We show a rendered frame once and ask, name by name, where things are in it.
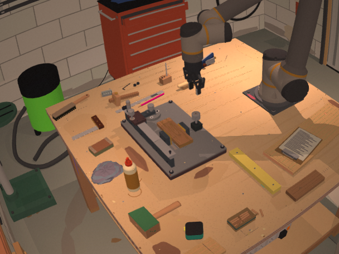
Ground yellow spirit level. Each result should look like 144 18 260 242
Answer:
229 148 282 196

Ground brown sanding block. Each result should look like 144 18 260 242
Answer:
88 137 115 157

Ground wooden marking gauge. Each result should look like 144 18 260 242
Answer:
108 91 140 107

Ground light wooden panel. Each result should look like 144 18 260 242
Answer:
262 119 330 176

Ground black teal tape measure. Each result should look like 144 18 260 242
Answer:
184 221 205 241

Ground steel ruler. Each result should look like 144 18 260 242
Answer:
114 90 165 115

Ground dark grey vacuum hose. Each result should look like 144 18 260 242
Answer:
11 105 70 170

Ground green wooden mallet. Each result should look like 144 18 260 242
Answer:
128 201 182 240

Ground grey crumpled rag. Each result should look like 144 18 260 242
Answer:
91 160 125 185

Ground dark grey mounting plate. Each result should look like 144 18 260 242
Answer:
242 85 300 116

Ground grey clamp knob black base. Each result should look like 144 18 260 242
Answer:
190 111 204 132

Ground green shop vacuum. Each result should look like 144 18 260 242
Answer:
17 63 65 136

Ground red tool cabinet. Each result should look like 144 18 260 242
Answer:
97 0 189 80

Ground grey round turret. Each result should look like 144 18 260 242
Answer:
146 109 163 124

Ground dark brown bush carrier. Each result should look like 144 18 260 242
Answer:
132 111 147 125

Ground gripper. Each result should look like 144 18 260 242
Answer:
182 60 205 96

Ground orange wooden frame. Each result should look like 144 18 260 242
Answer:
0 219 25 254

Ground black cable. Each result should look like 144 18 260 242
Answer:
215 0 263 21

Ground grey dowelling jig body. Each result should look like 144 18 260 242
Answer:
120 100 227 181

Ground pink pencil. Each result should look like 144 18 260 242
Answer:
140 92 166 108

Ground brown elm test board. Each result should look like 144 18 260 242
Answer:
156 117 194 149

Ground wooden drill bit block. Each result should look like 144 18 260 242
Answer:
158 62 172 86

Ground brown clipboard with paper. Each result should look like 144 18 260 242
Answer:
274 126 323 162

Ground wooden bench brush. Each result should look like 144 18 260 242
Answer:
51 93 90 121

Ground green box of dowels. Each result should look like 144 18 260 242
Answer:
226 207 257 232

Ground green drill press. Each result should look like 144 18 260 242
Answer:
0 101 58 222

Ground brown wooden offcut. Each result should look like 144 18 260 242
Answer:
285 169 326 203

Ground glue bottle red cap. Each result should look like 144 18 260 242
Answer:
122 157 141 193

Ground leaning wooden planks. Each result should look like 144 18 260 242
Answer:
318 0 339 70

